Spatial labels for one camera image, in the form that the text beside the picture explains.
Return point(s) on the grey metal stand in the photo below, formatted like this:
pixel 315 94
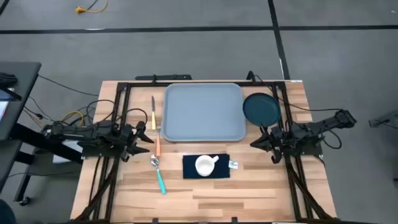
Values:
pixel 387 119

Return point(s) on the white mug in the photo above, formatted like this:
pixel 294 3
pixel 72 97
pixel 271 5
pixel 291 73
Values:
pixel 203 166

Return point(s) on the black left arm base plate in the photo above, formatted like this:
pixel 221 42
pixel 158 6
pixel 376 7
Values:
pixel 102 153

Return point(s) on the white paper sheet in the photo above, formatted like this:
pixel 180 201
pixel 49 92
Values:
pixel 66 157

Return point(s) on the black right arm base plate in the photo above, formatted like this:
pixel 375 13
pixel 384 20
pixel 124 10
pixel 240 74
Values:
pixel 311 151

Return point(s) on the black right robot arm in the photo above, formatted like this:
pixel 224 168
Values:
pixel 326 123

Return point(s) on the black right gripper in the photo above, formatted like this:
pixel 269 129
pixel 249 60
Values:
pixel 280 140

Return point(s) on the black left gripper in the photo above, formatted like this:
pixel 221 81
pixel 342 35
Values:
pixel 129 137

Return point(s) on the black mount bar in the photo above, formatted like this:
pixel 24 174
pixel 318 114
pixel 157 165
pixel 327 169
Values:
pixel 168 77

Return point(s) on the black crumpled bundle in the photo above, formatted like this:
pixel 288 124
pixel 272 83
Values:
pixel 7 80

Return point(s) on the navy cloth napkin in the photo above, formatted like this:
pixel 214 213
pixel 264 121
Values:
pixel 189 169

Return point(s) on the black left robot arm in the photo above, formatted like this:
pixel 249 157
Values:
pixel 93 130

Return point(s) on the dark teal plate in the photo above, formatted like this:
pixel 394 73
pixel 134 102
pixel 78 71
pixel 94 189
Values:
pixel 261 109

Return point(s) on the black metal table frame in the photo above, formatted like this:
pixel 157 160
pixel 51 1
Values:
pixel 140 84

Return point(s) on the open laptop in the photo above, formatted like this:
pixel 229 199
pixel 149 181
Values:
pixel 4 96

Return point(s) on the black side desk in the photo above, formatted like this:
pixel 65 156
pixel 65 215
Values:
pixel 21 81

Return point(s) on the grey plastic tray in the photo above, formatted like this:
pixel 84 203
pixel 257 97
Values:
pixel 202 112

